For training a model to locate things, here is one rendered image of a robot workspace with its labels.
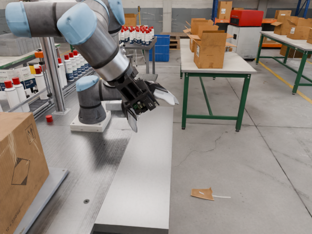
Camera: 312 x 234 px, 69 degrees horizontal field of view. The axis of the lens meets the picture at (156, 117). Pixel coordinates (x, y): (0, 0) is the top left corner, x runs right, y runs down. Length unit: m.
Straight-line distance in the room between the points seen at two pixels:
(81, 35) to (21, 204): 0.57
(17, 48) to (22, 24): 2.91
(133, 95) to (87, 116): 0.74
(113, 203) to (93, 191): 0.10
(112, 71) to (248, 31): 6.02
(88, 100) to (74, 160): 0.32
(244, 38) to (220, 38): 3.87
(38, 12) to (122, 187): 0.62
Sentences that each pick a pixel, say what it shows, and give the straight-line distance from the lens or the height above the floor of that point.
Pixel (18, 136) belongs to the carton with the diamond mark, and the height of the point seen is 1.09.
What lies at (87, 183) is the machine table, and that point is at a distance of 0.94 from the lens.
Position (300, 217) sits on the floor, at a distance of 2.15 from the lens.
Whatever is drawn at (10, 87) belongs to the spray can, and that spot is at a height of 1.05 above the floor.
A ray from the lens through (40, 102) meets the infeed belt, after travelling 1.60.
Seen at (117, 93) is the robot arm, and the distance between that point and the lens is 1.17.
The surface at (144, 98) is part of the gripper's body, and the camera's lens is 0.54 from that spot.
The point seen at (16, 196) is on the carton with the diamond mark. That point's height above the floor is 0.94.
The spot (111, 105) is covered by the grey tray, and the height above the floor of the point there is 0.86.
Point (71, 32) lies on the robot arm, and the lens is 0.48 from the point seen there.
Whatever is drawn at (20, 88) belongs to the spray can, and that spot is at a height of 1.03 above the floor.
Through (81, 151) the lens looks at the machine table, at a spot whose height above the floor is 0.83.
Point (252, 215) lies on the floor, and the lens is 2.02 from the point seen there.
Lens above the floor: 1.46
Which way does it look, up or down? 27 degrees down
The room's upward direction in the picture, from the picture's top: straight up
